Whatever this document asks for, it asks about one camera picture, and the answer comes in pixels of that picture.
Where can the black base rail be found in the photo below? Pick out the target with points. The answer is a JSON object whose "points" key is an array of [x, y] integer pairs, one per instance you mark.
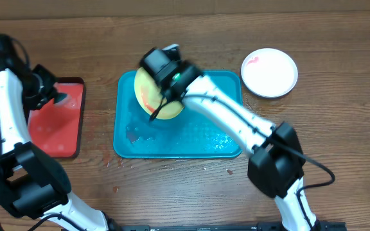
{"points": [[265, 226]]}

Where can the teal plastic tray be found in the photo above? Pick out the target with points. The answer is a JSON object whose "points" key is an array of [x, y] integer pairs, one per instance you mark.
{"points": [[188, 135]]}

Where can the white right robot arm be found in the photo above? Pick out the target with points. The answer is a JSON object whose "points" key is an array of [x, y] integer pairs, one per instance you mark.
{"points": [[275, 157]]}

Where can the yellow-green plate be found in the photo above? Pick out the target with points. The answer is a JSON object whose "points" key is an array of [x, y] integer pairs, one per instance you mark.
{"points": [[149, 97]]}

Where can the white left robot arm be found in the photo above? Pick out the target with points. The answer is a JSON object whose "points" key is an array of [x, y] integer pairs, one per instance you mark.
{"points": [[32, 183]]}

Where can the dark tray with red water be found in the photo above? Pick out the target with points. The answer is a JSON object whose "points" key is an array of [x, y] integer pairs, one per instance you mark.
{"points": [[57, 127]]}

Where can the orange and green sponge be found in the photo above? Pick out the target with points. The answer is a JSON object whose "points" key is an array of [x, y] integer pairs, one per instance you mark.
{"points": [[60, 98]]}

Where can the white plate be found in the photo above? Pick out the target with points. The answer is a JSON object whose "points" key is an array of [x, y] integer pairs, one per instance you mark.
{"points": [[269, 73]]}

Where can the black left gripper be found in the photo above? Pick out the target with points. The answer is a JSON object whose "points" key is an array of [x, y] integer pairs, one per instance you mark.
{"points": [[35, 102]]}

